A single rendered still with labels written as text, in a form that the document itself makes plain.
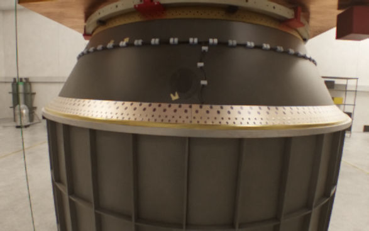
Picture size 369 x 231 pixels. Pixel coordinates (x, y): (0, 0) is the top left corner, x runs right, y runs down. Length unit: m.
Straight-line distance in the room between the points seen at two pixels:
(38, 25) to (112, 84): 8.22
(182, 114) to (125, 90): 0.26
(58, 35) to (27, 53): 1.46
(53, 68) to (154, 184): 7.79
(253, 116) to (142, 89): 0.42
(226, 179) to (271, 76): 0.45
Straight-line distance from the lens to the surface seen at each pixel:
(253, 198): 0.81
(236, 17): 0.98
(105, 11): 1.17
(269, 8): 1.06
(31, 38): 9.08
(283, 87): 0.87
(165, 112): 0.66
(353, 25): 1.29
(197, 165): 0.69
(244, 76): 0.78
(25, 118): 7.65
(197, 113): 0.65
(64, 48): 8.13
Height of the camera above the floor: 1.28
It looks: 7 degrees down
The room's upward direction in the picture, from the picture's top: 2 degrees clockwise
